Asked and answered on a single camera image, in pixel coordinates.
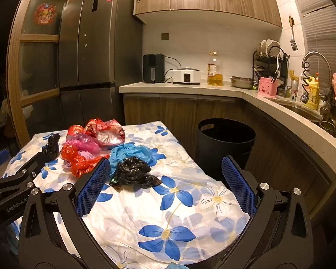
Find pink utensil holder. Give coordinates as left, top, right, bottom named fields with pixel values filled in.
left=258, top=76, right=278, bottom=98

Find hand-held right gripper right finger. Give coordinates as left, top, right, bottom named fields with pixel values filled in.
left=221, top=155, right=314, bottom=269

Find light blue plastic scrap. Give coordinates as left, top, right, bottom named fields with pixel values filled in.
left=159, top=262, right=185, bottom=269

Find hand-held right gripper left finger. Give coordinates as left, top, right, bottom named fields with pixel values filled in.
left=18, top=158, right=118, bottom=269

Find black dish rack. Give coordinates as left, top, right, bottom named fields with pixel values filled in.
left=252, top=40, right=290, bottom=90

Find red flower door sticker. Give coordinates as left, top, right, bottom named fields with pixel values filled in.
left=34, top=2, right=58, bottom=25

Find black air fryer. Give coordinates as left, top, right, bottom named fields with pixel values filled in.
left=143, top=54, right=166, bottom=84

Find hanging metal spatula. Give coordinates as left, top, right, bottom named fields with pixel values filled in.
left=289, top=15, right=298, bottom=51

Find steel sink strainer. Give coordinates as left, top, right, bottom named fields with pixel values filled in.
left=319, top=120, right=336, bottom=133

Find window blinds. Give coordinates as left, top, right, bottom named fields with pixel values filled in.
left=293, top=0, right=336, bottom=90

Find yellow detergent bottle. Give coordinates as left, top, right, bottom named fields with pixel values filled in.
left=304, top=73, right=320, bottom=110

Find blue plastic bag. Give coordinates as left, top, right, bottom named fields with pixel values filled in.
left=109, top=143, right=153, bottom=174

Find small black plastic bag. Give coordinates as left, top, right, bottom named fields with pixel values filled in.
left=42, top=134, right=61, bottom=161

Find black trash bin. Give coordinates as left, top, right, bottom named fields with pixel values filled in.
left=195, top=118, right=256, bottom=180

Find grey refrigerator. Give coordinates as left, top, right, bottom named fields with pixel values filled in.
left=58, top=0, right=143, bottom=131

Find steel bowl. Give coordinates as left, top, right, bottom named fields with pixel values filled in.
left=231, top=76, right=256, bottom=89

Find steel spring faucet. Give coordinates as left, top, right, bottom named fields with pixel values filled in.
left=301, top=51, right=336, bottom=131

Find magenta plastic bag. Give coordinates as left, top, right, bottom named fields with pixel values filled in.
left=70, top=134, right=100, bottom=154

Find red printed snack bag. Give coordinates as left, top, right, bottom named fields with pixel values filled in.
left=84, top=118, right=126, bottom=147

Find steel sink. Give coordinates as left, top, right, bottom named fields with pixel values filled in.
left=280, top=102, right=336, bottom=142

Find large black plastic bag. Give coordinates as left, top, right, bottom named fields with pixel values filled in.
left=109, top=156, right=163, bottom=189

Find white bottle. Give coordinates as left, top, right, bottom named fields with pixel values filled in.
left=296, top=73, right=307, bottom=103

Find blue floral tablecloth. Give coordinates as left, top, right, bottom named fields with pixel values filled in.
left=6, top=120, right=254, bottom=269

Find white electric cooker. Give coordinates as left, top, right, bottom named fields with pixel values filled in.
left=172, top=66, right=201, bottom=85

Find cooking oil bottle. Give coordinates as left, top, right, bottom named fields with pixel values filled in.
left=207, top=52, right=224, bottom=86

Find red plastic bag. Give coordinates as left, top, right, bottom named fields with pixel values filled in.
left=61, top=144, right=83, bottom=161
left=69, top=154, right=111, bottom=178

